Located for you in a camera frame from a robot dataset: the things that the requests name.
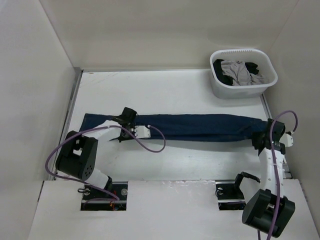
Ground black garment in basket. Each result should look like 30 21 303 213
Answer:
212 58 259 86

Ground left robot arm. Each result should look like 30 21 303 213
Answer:
55 107 137 200

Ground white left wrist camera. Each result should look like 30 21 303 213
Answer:
133 125 151 139

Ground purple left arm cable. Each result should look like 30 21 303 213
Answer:
44 124 166 202

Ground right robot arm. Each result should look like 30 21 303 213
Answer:
231 118 296 238

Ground grey garment in basket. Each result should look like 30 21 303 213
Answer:
219 59 271 86

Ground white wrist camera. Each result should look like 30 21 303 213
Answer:
280 131 294 148
133 125 151 139

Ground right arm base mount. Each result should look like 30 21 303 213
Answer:
215 181 246 211

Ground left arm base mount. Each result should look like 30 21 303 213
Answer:
77 181 129 212

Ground white plastic laundry basket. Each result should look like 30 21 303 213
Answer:
209 48 278 99

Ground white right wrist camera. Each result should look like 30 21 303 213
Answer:
280 131 294 148

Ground dark blue denim jeans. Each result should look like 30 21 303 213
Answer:
79 112 268 146

